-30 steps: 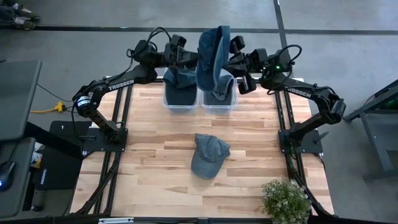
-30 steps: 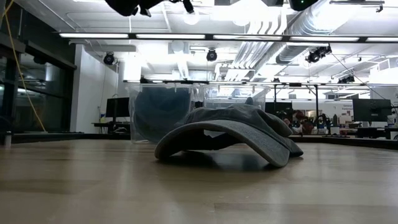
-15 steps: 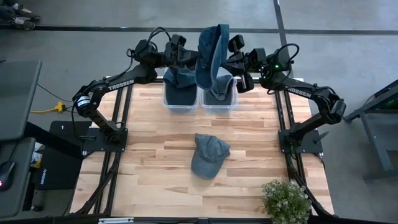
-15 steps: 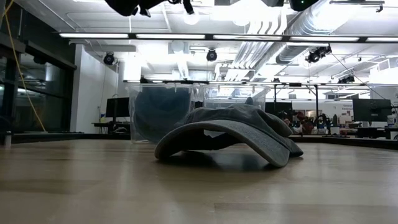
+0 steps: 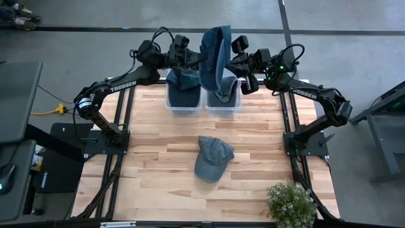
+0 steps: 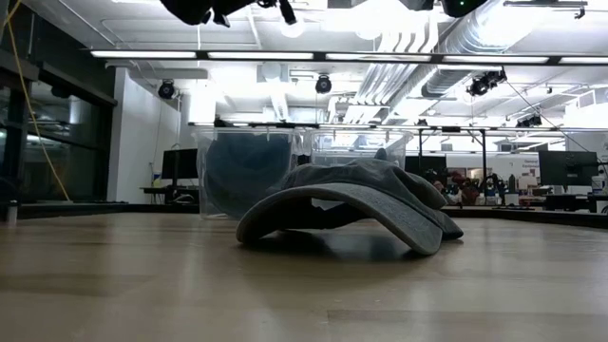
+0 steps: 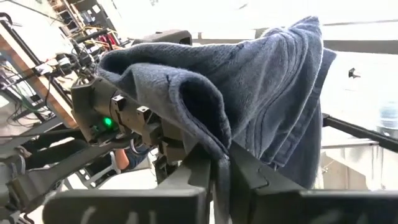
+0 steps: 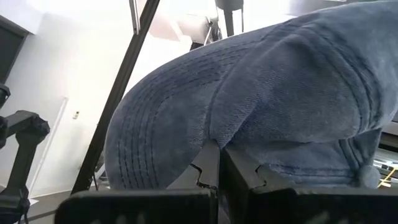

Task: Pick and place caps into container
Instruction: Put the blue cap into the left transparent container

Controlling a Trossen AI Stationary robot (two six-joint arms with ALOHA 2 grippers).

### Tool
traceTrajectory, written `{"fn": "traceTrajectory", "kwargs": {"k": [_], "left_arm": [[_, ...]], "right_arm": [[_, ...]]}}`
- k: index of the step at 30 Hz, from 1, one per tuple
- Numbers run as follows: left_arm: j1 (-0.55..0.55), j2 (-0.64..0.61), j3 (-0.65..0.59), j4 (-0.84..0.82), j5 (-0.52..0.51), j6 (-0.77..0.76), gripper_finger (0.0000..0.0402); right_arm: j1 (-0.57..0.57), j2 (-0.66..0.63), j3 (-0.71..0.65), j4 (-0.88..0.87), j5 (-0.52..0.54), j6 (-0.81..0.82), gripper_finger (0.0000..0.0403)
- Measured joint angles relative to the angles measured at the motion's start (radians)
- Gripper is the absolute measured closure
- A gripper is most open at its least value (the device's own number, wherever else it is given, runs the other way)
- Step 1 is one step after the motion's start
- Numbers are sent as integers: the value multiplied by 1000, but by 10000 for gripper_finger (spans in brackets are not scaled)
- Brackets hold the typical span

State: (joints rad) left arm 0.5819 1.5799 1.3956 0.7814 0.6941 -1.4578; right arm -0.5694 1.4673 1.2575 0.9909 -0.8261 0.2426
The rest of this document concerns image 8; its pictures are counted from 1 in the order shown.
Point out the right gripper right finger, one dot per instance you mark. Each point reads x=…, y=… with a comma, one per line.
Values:
x=311, y=208

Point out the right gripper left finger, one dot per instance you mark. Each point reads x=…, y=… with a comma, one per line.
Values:
x=140, y=208

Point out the grey-blue cap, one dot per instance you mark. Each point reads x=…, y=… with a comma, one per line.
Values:
x=280, y=93

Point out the black clamp stand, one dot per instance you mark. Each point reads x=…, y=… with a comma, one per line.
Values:
x=21, y=149

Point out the black pole stand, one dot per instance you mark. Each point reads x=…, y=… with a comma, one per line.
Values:
x=229, y=15

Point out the white wall outlet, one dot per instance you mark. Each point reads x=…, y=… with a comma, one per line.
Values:
x=76, y=115

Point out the black aluminium table frame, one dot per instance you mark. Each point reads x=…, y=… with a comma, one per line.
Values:
x=115, y=96

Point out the dark wall panel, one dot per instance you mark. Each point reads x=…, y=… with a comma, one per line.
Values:
x=9, y=49

